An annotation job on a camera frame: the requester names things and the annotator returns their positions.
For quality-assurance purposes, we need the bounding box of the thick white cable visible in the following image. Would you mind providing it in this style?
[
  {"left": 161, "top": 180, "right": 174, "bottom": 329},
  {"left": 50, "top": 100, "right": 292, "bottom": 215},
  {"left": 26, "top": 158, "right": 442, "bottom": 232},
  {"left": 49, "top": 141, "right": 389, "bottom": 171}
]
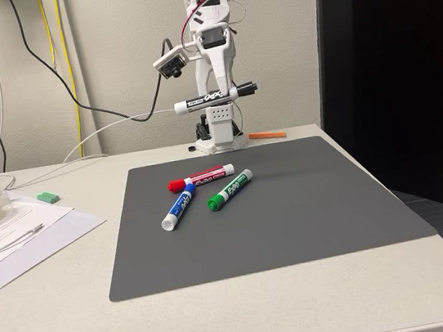
[{"left": 58, "top": 107, "right": 182, "bottom": 164}]

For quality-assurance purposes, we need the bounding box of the green dry erase marker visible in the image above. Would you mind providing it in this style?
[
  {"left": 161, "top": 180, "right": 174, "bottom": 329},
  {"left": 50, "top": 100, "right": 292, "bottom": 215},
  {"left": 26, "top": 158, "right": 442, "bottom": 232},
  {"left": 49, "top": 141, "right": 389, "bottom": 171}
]
[{"left": 202, "top": 168, "right": 258, "bottom": 213}]

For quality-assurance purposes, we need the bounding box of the grey mat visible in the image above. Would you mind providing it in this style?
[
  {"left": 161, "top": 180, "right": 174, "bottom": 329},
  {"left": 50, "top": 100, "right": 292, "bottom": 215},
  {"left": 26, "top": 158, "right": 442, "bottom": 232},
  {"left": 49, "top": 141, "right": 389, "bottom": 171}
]
[{"left": 90, "top": 120, "right": 442, "bottom": 303}]

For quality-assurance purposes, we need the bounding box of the thick black cable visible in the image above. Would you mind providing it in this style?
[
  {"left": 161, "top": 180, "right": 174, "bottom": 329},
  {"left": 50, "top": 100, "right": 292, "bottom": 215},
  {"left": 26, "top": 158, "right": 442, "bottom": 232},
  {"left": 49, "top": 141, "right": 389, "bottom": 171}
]
[{"left": 7, "top": 0, "right": 183, "bottom": 140}]

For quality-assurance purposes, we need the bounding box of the black dry erase marker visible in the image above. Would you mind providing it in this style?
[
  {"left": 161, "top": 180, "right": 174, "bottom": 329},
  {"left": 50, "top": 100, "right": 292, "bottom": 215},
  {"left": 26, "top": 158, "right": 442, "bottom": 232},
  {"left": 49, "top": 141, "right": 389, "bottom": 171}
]
[{"left": 172, "top": 80, "right": 261, "bottom": 117}]

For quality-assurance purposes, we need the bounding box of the white paper stack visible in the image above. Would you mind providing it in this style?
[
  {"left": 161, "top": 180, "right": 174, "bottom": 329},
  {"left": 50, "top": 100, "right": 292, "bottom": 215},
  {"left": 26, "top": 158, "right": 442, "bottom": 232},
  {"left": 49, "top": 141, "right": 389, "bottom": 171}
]
[{"left": 0, "top": 206, "right": 115, "bottom": 296}]

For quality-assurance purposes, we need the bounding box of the blue dry erase marker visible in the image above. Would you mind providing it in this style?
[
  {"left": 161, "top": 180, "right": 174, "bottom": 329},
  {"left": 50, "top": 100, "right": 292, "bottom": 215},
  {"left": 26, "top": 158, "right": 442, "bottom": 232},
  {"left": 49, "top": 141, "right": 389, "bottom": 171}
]
[{"left": 155, "top": 182, "right": 204, "bottom": 233}]

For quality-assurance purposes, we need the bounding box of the dark door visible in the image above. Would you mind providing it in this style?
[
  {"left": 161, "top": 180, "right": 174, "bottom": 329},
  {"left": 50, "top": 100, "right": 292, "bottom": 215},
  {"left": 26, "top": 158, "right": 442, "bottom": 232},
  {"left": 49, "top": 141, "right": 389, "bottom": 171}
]
[{"left": 303, "top": 0, "right": 443, "bottom": 238}]

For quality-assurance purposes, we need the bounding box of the orange stick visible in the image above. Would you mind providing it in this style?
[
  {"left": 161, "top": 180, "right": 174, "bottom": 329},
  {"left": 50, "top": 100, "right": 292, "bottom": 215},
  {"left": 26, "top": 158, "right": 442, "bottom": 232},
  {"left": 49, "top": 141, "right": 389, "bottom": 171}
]
[{"left": 248, "top": 128, "right": 288, "bottom": 144}]

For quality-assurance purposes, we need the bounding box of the long yellow cable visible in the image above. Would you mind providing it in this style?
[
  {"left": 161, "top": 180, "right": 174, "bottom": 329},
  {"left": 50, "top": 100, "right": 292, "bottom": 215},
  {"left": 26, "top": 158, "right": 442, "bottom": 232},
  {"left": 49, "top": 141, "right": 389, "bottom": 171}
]
[{"left": 52, "top": 0, "right": 87, "bottom": 159}]

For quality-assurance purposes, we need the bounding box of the white cable with connector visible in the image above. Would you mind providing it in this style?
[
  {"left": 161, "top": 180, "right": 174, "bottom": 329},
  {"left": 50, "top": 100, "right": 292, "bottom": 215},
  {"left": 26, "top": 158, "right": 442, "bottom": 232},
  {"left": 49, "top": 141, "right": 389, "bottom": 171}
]
[{"left": 0, "top": 222, "right": 47, "bottom": 258}]

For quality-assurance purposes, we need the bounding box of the short yellow cable with plug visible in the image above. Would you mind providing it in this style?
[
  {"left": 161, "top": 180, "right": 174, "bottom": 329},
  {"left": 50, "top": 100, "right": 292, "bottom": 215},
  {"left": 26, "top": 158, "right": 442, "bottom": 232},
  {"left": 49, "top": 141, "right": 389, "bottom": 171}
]
[{"left": 36, "top": 0, "right": 60, "bottom": 76}]

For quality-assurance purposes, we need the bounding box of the red dry erase marker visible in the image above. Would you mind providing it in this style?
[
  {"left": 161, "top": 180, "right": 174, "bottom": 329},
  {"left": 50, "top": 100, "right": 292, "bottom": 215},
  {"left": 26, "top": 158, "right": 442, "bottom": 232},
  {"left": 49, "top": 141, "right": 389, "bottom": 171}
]
[{"left": 165, "top": 163, "right": 238, "bottom": 195}]

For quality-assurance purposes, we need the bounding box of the white printed paper sheet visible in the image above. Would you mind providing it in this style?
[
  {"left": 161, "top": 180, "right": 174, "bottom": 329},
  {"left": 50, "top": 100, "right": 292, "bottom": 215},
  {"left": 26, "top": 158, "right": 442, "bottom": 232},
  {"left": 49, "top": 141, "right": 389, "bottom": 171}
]
[{"left": 0, "top": 182, "right": 81, "bottom": 258}]

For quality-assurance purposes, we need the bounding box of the green eraser block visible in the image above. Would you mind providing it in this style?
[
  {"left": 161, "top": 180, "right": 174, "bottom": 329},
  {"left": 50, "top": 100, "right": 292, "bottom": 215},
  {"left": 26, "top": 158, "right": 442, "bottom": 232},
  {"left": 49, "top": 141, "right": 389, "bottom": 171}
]
[{"left": 35, "top": 189, "right": 61, "bottom": 206}]

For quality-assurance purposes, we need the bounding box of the small camera module white mount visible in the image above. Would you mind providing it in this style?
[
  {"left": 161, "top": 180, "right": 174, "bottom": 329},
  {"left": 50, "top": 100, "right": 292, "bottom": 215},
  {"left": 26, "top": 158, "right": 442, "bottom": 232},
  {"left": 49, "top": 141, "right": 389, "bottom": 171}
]
[{"left": 150, "top": 43, "right": 190, "bottom": 82}]

